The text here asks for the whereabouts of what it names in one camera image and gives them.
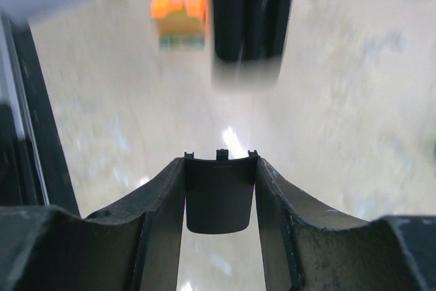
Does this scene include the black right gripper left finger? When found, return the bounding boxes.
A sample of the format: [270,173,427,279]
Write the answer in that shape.
[1,158,185,290]

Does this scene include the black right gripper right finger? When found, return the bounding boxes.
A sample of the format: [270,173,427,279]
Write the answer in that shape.
[255,159,435,290]

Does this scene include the black battery cover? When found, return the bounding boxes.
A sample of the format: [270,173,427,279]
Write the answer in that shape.
[184,149,259,234]

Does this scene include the black remote control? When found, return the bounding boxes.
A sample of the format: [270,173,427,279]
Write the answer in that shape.
[211,0,292,91]

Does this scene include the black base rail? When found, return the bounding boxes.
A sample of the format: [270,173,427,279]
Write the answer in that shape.
[1,13,80,215]

